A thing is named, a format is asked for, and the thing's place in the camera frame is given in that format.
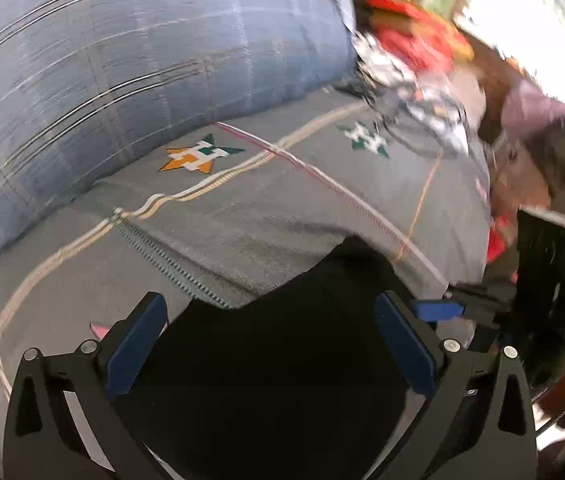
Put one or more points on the grey printed bed sheet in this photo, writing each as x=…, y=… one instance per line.
x=287, y=200

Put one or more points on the black pants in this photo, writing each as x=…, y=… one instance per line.
x=272, y=360

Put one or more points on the blue plaid pillow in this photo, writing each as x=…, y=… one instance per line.
x=112, y=60

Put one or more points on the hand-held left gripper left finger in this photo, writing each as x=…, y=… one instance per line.
x=135, y=345

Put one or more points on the pink cloth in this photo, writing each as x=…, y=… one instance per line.
x=537, y=107

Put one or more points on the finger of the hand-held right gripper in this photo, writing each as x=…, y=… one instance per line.
x=437, y=310

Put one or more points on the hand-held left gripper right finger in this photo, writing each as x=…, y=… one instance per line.
x=407, y=345

